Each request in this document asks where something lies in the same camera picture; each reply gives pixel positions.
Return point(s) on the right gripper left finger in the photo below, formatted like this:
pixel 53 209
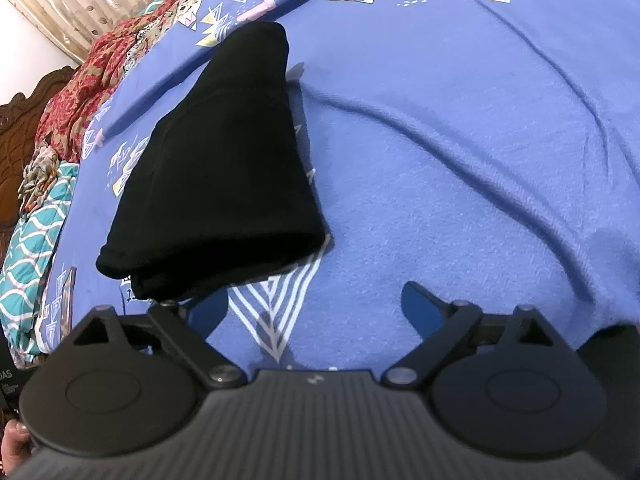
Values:
pixel 162 330

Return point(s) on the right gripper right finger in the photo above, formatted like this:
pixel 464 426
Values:
pixel 451 331

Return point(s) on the black pants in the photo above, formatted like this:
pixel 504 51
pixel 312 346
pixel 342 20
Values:
pixel 219 196

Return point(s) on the person's hand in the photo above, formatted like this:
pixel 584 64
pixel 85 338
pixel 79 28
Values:
pixel 15 446

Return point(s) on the teal white patterned pillow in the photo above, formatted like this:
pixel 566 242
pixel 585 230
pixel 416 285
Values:
pixel 33 318

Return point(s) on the blue patterned bedsheet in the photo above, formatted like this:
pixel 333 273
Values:
pixel 485 149

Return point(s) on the red floral quilt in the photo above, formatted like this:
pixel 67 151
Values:
pixel 67 116

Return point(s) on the carved wooden headboard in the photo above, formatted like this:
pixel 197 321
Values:
pixel 19 121

